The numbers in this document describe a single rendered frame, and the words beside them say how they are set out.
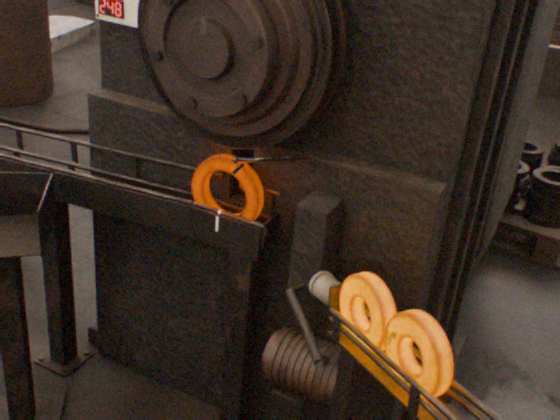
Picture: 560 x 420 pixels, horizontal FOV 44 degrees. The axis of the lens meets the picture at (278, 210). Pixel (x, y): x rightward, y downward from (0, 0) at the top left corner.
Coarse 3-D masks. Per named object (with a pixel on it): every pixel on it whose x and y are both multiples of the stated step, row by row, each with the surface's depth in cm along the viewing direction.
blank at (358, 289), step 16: (368, 272) 132; (352, 288) 133; (368, 288) 128; (384, 288) 127; (352, 304) 134; (368, 304) 128; (384, 304) 125; (352, 320) 134; (384, 320) 125; (368, 336) 130
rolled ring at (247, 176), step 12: (216, 156) 159; (228, 156) 159; (204, 168) 161; (216, 168) 159; (228, 168) 158; (252, 168) 158; (192, 180) 164; (204, 180) 163; (240, 180) 157; (252, 180) 156; (192, 192) 165; (204, 192) 165; (252, 192) 157; (216, 204) 167; (252, 204) 158; (240, 216) 161; (252, 216) 160
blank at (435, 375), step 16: (400, 320) 120; (416, 320) 116; (432, 320) 116; (384, 336) 125; (400, 336) 121; (416, 336) 116; (432, 336) 113; (400, 352) 122; (432, 352) 113; (448, 352) 113; (416, 368) 121; (432, 368) 114; (448, 368) 113; (432, 384) 114; (448, 384) 115
